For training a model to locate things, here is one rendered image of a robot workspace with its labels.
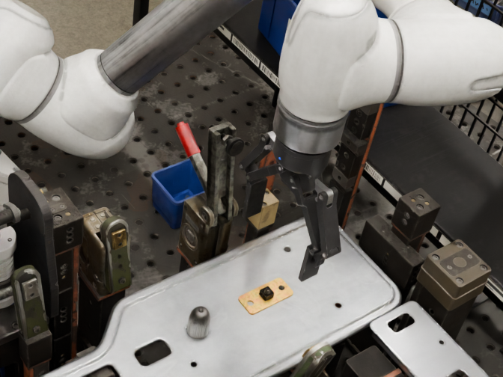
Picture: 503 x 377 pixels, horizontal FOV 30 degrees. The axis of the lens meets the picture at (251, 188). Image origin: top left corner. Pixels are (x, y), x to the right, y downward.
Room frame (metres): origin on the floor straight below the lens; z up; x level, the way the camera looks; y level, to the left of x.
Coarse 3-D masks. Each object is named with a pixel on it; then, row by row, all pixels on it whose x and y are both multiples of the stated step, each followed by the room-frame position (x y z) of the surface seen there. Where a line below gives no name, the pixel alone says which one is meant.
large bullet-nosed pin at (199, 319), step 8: (192, 312) 0.83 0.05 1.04; (200, 312) 0.83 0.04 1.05; (208, 312) 0.84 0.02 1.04; (192, 320) 0.82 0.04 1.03; (200, 320) 0.82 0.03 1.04; (208, 320) 0.83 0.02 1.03; (192, 328) 0.82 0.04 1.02; (200, 328) 0.82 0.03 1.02; (208, 328) 0.83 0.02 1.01; (192, 336) 0.82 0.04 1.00; (200, 336) 0.82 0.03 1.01
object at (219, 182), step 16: (224, 128) 1.04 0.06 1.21; (208, 144) 1.03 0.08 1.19; (224, 144) 1.02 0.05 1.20; (240, 144) 1.01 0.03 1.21; (208, 160) 1.03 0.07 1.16; (224, 160) 1.03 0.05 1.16; (208, 176) 1.02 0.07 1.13; (224, 176) 1.03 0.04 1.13; (208, 192) 1.02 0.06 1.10; (224, 192) 1.03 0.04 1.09
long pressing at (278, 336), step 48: (288, 240) 1.05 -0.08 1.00; (144, 288) 0.89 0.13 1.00; (192, 288) 0.91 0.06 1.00; (240, 288) 0.93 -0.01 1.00; (336, 288) 0.97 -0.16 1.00; (384, 288) 0.99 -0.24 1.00; (144, 336) 0.80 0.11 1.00; (240, 336) 0.84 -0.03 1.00; (288, 336) 0.86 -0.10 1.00; (336, 336) 0.88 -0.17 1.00
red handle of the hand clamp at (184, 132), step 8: (176, 128) 1.10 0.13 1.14; (184, 128) 1.10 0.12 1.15; (184, 136) 1.09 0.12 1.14; (192, 136) 1.10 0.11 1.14; (184, 144) 1.08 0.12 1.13; (192, 144) 1.08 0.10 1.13; (192, 152) 1.07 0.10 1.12; (200, 152) 1.08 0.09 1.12; (192, 160) 1.07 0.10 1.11; (200, 160) 1.07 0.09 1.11; (200, 168) 1.06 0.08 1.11; (200, 176) 1.05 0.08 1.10; (224, 208) 1.02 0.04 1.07
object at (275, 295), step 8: (272, 280) 0.95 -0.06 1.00; (280, 280) 0.96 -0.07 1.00; (256, 288) 0.93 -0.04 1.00; (264, 288) 0.93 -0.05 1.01; (272, 288) 0.94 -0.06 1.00; (288, 288) 0.94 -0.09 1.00; (240, 296) 0.91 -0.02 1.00; (248, 296) 0.91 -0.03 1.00; (256, 296) 0.92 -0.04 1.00; (264, 296) 0.91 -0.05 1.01; (272, 296) 0.92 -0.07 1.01; (280, 296) 0.92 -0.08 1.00; (288, 296) 0.93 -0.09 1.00; (248, 304) 0.90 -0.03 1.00; (256, 304) 0.90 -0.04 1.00; (264, 304) 0.90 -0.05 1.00; (272, 304) 0.91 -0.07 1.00; (248, 312) 0.88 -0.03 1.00; (256, 312) 0.89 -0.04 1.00
